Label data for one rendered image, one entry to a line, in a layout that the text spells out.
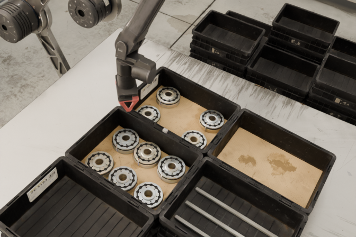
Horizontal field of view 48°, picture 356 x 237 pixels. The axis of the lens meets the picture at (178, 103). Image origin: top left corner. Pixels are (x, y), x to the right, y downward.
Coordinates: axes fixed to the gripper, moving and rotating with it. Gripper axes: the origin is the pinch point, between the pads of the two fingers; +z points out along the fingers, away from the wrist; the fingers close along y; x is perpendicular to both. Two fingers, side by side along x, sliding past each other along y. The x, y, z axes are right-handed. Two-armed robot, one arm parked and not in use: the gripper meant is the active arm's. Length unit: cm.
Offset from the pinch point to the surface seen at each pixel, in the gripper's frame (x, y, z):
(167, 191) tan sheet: -10.6, -22.3, 24.3
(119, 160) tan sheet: 4.4, -6.5, 23.3
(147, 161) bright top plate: -5.1, -10.9, 20.6
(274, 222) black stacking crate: -45, -40, 26
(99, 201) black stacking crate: 13.1, -22.7, 23.7
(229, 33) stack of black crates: -81, 112, 57
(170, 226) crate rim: -7.9, -40.7, 14.8
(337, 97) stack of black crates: -124, 41, 56
